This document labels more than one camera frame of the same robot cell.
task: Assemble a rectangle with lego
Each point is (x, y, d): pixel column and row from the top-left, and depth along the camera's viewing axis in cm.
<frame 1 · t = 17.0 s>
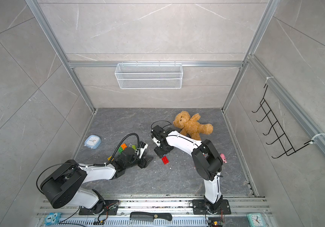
left hand: (151, 153, 87), fingers open
right hand: (164, 152, 90), fingers open
brown teddy bear: (190, 126, 101), point 8 cm above the table
light blue alarm clock: (93, 142, 99), point 3 cm above the table
red small lego brick: (165, 160, 91), point 2 cm above the table

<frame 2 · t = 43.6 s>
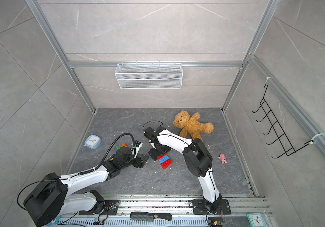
left hand: (144, 152, 86), fingers open
right hand: (161, 154, 90), fingers open
blue lego brick: (163, 159, 90), point 4 cm above the table
red lego brick: (161, 156, 86), point 9 cm above the table
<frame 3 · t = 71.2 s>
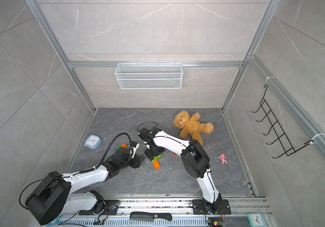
left hand: (142, 154, 88), fingers open
right hand: (156, 155, 89), fingers open
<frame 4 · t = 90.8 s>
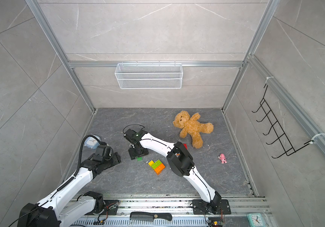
left hand: (117, 156, 86), fingers open
right hand: (137, 156, 90), fingers open
yellow small lego brick: (150, 162, 90), point 2 cm above the table
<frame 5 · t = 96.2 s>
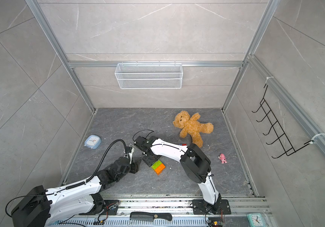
left hand: (139, 157, 84), fingers open
right hand: (154, 159, 88), fingers open
